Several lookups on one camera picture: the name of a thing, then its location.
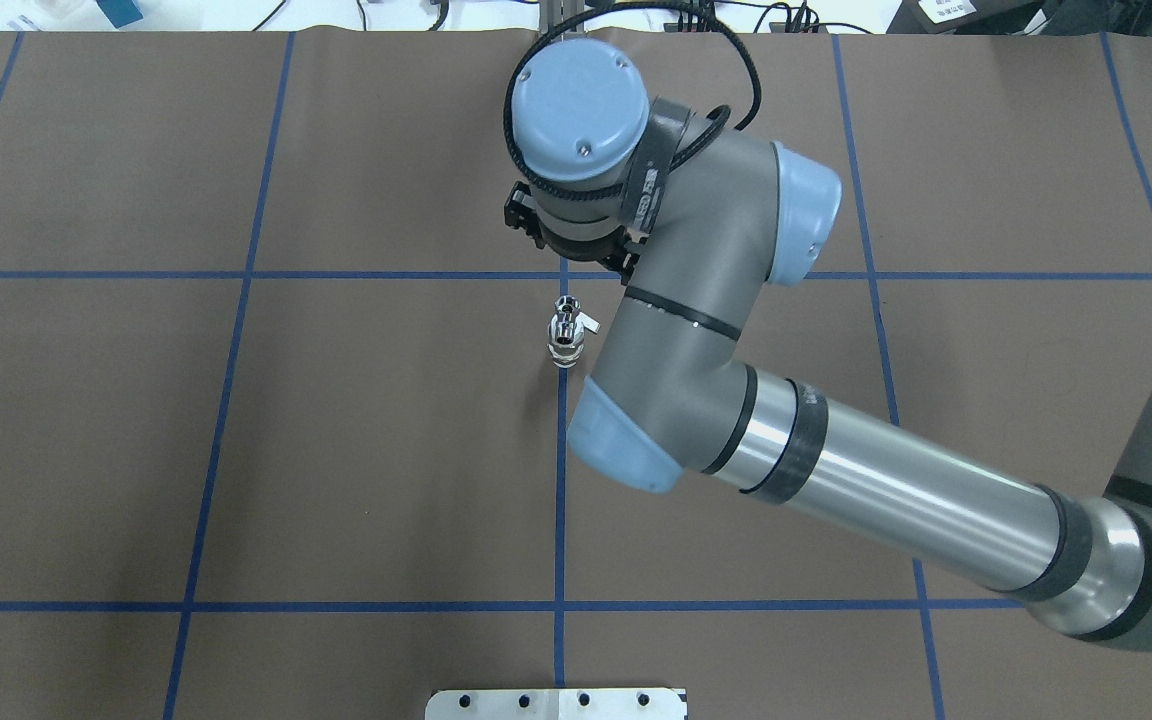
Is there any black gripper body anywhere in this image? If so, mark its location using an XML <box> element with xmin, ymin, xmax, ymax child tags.
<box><xmin>532</xmin><ymin>200</ymin><xmax>635</xmax><ymax>270</ymax></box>

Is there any chrome tee pipe fitting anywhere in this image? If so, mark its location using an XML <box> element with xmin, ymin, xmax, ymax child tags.
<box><xmin>548</xmin><ymin>295</ymin><xmax>602</xmax><ymax>347</ymax></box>

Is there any white PPR valve metal handle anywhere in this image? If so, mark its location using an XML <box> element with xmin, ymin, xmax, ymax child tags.
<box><xmin>548</xmin><ymin>338</ymin><xmax>585</xmax><ymax>369</ymax></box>

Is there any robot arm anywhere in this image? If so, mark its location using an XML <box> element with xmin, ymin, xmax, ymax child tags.
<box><xmin>503</xmin><ymin>36</ymin><xmax>1152</xmax><ymax>652</ymax></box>

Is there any blue box on desk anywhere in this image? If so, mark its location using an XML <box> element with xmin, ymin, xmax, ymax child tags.
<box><xmin>94</xmin><ymin>0</ymin><xmax>145</xmax><ymax>29</ymax></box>

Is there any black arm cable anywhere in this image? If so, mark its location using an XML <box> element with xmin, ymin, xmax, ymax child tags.
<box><xmin>502</xmin><ymin>0</ymin><xmax>763</xmax><ymax>200</ymax></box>

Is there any aluminium frame post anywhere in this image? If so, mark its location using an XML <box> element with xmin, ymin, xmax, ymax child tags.
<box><xmin>536</xmin><ymin>0</ymin><xmax>588</xmax><ymax>47</ymax></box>

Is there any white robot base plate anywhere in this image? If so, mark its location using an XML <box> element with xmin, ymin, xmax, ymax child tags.
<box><xmin>424</xmin><ymin>687</ymin><xmax>690</xmax><ymax>719</ymax></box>

